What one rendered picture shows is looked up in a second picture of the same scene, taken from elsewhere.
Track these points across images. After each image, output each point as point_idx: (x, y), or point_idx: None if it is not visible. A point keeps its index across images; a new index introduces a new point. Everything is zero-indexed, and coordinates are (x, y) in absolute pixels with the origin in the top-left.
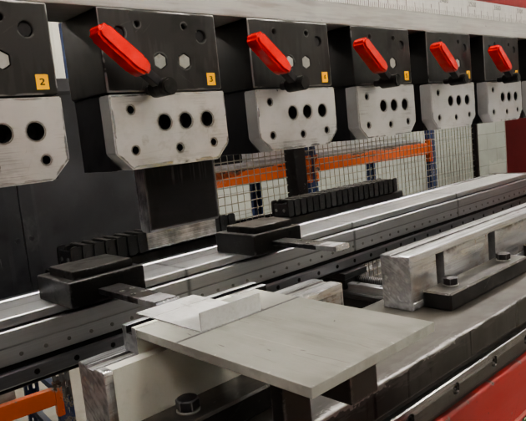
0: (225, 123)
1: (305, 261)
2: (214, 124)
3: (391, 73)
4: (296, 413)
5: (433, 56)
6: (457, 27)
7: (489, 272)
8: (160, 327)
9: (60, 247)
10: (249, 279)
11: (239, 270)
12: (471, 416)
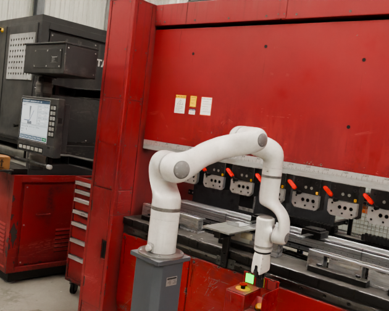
0: (251, 189)
1: (332, 250)
2: (249, 189)
3: (309, 191)
4: (225, 243)
5: (333, 190)
6: (352, 182)
7: (336, 273)
8: None
9: None
10: (307, 243)
11: (304, 239)
12: (284, 294)
